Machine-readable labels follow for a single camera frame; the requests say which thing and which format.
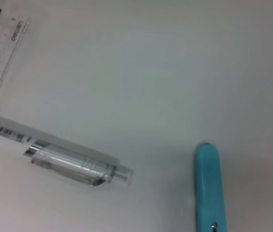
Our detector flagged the silver pen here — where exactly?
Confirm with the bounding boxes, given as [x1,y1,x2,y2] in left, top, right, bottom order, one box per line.
[0,113,134,187]

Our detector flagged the blue scissors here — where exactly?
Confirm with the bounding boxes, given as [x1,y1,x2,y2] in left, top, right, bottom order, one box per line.
[193,141,228,232]

